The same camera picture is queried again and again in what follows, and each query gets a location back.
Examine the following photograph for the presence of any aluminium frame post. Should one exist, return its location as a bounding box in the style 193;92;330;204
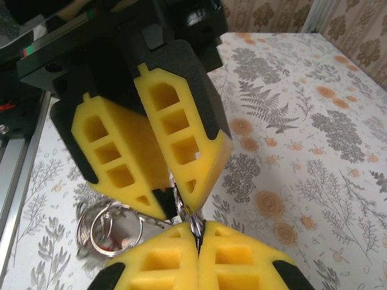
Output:
302;0;327;34

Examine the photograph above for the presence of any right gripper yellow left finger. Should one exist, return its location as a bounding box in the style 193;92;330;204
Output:
93;224;200;290

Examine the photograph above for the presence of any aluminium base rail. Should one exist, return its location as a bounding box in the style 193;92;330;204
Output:
0;90;54;272

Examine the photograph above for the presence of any small silver split ring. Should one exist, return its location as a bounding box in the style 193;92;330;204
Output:
180;202;209;251

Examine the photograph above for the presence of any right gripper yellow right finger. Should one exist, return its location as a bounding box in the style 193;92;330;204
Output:
198;220;314;290

